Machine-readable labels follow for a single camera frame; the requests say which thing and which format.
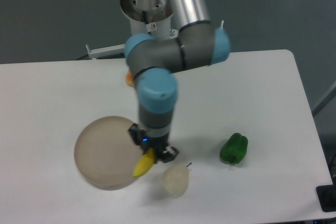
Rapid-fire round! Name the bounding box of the yellow banana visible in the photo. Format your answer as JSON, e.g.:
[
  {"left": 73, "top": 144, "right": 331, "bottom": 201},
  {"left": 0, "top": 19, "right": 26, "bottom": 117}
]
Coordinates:
[{"left": 132, "top": 148, "right": 156, "bottom": 178}]

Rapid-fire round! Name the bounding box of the black device at edge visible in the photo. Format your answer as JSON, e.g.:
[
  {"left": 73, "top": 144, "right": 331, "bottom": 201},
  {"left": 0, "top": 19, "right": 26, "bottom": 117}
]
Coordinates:
[{"left": 316, "top": 185, "right": 335, "bottom": 212}]

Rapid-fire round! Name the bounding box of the grey table leg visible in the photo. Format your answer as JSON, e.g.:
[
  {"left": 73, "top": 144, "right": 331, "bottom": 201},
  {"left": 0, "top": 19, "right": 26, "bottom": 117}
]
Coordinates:
[{"left": 311, "top": 81, "right": 335, "bottom": 117}]

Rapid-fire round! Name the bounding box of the white upright bracket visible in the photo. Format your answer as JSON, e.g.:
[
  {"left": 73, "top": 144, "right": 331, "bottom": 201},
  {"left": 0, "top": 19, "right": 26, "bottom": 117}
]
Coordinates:
[{"left": 219, "top": 20, "right": 224, "bottom": 30}]

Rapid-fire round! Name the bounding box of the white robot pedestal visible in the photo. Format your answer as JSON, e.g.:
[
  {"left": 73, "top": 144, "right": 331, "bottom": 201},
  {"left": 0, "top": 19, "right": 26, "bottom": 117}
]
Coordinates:
[{"left": 120, "top": 0, "right": 179, "bottom": 40}]

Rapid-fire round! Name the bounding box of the white metal bracket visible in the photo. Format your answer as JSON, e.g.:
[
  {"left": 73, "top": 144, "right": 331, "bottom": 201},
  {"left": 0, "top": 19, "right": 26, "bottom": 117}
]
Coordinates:
[{"left": 86, "top": 44, "right": 125, "bottom": 59}]

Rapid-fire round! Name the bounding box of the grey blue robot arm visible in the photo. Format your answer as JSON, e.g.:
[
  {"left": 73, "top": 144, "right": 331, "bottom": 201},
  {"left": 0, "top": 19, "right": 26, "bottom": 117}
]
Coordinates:
[{"left": 120, "top": 0, "right": 230, "bottom": 163}]

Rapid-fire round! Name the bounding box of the white pear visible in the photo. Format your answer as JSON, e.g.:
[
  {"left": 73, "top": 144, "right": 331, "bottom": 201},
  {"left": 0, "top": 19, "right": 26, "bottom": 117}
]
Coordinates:
[{"left": 161, "top": 162, "right": 192, "bottom": 198}]

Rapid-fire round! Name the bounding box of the beige round plate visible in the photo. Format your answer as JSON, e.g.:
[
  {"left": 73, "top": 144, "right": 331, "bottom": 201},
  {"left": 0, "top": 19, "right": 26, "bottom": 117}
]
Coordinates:
[{"left": 73, "top": 115, "right": 142, "bottom": 190}]

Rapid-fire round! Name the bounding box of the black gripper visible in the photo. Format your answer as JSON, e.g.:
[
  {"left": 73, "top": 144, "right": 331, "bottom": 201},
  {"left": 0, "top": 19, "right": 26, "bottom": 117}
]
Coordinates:
[{"left": 128, "top": 123, "right": 179, "bottom": 163}]

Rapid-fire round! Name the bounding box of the orange bread roll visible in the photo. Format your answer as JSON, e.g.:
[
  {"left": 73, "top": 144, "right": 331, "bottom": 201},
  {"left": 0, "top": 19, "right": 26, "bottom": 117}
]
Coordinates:
[{"left": 125, "top": 70, "right": 135, "bottom": 88}]

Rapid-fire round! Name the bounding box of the green bell pepper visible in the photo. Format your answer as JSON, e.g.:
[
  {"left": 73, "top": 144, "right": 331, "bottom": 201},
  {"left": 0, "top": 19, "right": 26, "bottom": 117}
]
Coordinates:
[{"left": 219, "top": 133, "right": 248, "bottom": 164}]

